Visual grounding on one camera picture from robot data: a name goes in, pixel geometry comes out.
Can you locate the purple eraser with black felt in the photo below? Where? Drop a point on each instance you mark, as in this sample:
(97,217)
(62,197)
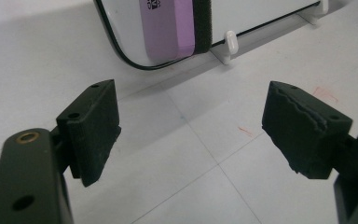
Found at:
(167,28)

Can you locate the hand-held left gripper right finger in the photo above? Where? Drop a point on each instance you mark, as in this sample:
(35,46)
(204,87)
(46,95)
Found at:
(304,140)

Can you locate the white whiteboard with black rim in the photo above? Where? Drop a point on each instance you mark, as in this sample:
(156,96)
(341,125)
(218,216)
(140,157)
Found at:
(254,15)

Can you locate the white whiteboard stand foot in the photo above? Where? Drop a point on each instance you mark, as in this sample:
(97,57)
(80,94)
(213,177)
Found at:
(318,9)
(231,43)

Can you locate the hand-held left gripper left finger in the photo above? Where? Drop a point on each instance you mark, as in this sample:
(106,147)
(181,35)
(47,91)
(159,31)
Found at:
(90,133)

